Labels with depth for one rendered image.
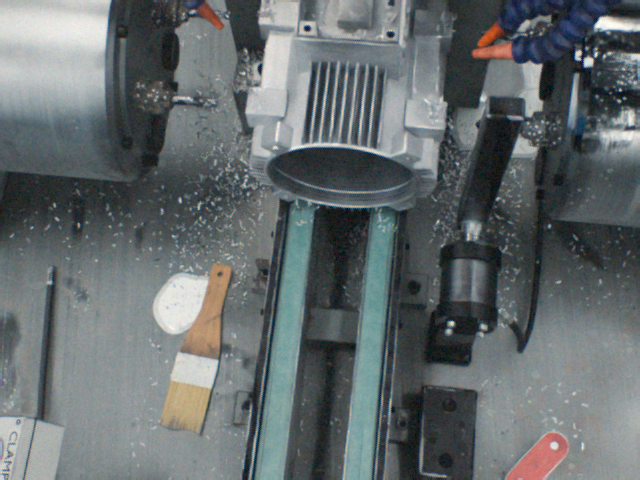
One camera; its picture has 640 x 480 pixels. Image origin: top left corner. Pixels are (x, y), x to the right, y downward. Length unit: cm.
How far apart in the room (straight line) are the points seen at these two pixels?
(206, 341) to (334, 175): 26
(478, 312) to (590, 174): 16
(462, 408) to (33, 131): 53
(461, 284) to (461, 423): 21
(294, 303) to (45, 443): 30
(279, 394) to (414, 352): 20
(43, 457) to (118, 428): 26
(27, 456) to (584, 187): 55
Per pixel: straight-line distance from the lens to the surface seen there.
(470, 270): 94
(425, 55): 100
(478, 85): 122
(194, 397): 116
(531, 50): 82
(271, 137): 94
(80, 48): 94
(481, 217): 96
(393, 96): 96
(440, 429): 109
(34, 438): 92
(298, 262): 107
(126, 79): 96
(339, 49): 93
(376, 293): 106
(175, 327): 119
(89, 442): 118
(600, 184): 94
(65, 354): 121
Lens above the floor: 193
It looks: 71 degrees down
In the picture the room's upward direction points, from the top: 7 degrees counter-clockwise
